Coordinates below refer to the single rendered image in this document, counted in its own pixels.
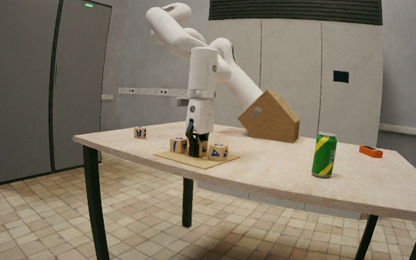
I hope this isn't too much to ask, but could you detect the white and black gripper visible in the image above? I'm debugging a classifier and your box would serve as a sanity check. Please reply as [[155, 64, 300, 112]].
[[185, 98, 214, 157]]

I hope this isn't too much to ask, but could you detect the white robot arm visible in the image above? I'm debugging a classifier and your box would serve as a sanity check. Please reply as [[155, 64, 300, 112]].
[[145, 3, 264, 110]]

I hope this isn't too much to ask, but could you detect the green and yellow striped drink can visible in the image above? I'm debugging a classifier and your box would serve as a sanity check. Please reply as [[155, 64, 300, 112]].
[[311, 132, 337, 178]]

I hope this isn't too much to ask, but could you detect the tan flat mat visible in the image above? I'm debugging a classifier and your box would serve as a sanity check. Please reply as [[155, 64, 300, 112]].
[[153, 149, 241, 170]]

